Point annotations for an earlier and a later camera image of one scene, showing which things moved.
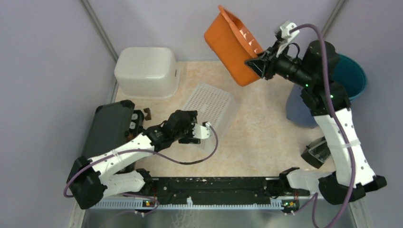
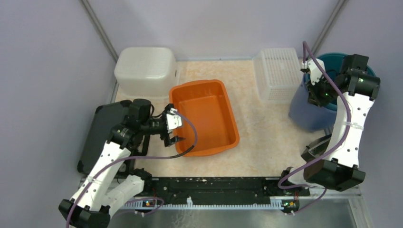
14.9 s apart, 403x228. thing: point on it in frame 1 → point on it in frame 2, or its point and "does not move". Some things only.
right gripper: (263, 68) → (313, 97)
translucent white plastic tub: (147, 73) does not move
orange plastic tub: (233, 43) → (208, 102)
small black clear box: (317, 152) does not move
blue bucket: (297, 110) does not move
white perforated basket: (217, 107) → (277, 74)
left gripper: (189, 138) → (168, 142)
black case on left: (109, 128) does not move
